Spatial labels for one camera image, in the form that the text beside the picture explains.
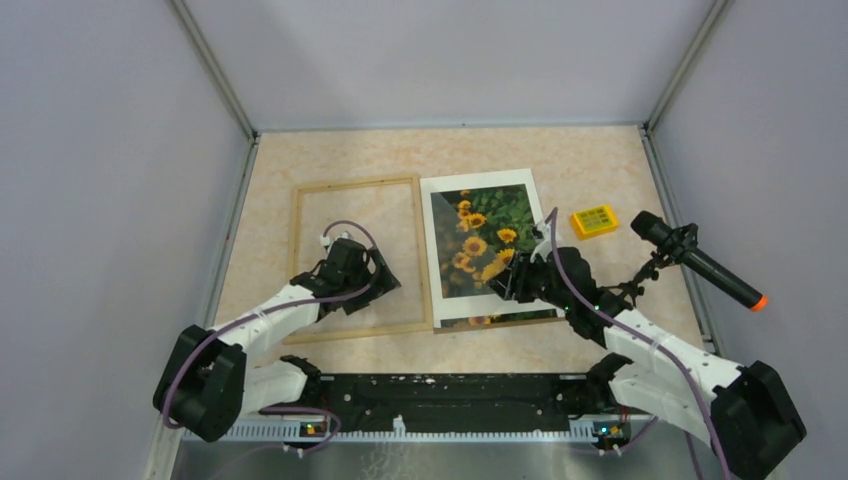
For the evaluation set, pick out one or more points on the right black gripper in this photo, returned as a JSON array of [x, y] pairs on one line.
[[503, 283]]

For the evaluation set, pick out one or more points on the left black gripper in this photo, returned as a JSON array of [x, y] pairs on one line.
[[386, 283]]

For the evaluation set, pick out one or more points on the white matted sunflower photo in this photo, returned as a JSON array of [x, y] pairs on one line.
[[474, 224]]

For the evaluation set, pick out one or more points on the light wooden picture frame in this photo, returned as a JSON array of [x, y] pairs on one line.
[[364, 238]]

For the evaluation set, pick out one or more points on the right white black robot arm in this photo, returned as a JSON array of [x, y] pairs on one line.
[[743, 413]]

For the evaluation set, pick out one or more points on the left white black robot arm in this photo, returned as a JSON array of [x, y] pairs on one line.
[[212, 376]]

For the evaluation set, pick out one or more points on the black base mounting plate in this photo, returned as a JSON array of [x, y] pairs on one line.
[[460, 403]]

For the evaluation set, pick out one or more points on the yellow calculator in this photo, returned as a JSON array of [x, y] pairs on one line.
[[593, 222]]

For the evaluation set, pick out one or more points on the black microphone orange tip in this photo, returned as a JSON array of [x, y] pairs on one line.
[[713, 272]]

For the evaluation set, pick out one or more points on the black microphone tripod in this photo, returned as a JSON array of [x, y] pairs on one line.
[[671, 246]]

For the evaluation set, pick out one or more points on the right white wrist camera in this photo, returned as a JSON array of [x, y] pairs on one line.
[[543, 234]]

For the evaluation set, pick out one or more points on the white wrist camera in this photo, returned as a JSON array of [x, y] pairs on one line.
[[543, 234], [327, 239]]

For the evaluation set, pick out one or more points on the brown frame backing board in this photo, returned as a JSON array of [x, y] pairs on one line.
[[497, 320]]

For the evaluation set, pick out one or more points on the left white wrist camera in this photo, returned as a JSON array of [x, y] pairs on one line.
[[327, 239]]

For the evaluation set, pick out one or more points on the white toothed cable rail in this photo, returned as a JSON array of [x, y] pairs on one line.
[[290, 431]]

